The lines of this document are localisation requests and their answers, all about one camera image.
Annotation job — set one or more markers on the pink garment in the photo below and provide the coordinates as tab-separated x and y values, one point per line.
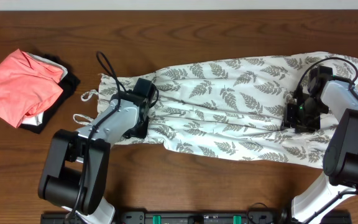
29	85

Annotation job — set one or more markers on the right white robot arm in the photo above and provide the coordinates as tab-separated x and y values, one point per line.
327	92

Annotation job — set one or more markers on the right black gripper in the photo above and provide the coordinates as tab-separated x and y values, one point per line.
289	117

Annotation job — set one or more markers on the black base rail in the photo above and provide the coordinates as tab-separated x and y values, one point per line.
255	215

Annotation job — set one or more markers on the white fern print dress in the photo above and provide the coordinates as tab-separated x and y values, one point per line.
233	108

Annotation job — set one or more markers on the black garment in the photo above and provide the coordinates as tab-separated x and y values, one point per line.
68	83

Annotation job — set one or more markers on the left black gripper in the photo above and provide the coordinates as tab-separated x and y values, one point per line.
142	134

